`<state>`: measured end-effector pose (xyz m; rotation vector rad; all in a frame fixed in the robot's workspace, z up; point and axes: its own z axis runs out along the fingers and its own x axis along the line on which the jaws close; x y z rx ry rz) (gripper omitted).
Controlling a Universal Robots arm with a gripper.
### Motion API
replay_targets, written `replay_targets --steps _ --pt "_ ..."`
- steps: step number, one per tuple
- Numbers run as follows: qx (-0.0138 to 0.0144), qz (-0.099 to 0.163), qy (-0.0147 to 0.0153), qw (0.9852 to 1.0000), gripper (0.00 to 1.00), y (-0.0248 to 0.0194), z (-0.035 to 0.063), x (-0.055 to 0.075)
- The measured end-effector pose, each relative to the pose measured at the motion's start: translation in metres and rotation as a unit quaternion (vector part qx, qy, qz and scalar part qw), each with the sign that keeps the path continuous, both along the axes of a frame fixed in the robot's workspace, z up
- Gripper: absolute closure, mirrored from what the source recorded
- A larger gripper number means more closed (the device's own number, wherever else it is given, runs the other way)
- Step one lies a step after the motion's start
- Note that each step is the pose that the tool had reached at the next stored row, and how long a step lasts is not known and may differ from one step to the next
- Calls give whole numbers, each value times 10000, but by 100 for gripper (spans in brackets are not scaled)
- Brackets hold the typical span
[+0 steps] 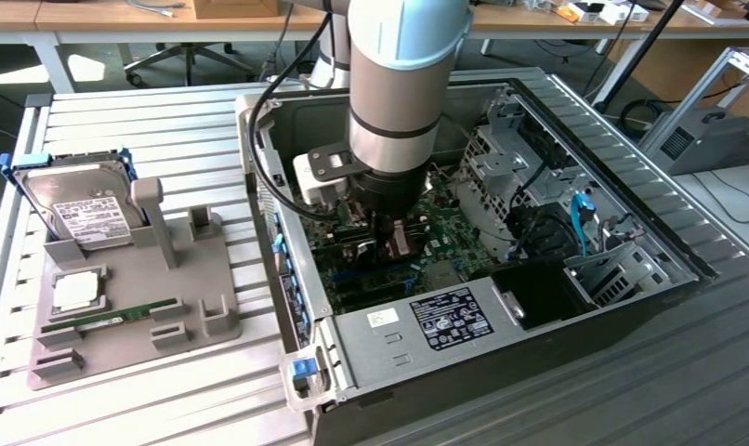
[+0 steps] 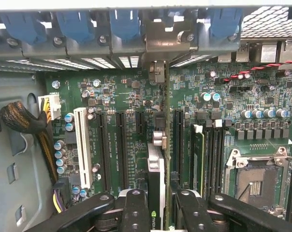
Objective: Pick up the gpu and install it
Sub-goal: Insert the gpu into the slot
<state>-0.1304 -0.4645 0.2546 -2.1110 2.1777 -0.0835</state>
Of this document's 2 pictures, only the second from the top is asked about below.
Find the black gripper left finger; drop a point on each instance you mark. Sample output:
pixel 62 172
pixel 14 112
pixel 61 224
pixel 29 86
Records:
pixel 135 212

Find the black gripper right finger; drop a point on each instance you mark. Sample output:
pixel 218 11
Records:
pixel 195 213

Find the long black expansion slot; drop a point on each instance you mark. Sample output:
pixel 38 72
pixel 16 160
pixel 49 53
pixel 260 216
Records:
pixel 103 149
pixel 178 145
pixel 121 149

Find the CPU socket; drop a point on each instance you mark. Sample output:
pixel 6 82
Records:
pixel 257 183

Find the white expansion slot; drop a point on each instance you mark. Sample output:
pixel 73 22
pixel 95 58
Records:
pixel 83 149

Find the short black expansion slot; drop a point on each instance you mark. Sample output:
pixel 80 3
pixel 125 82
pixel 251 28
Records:
pixel 140 123

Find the green Dell motherboard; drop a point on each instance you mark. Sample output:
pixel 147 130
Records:
pixel 126 96

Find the white power connector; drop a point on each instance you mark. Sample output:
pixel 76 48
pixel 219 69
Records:
pixel 54 106

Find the black open PC case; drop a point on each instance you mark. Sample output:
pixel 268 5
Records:
pixel 126 48

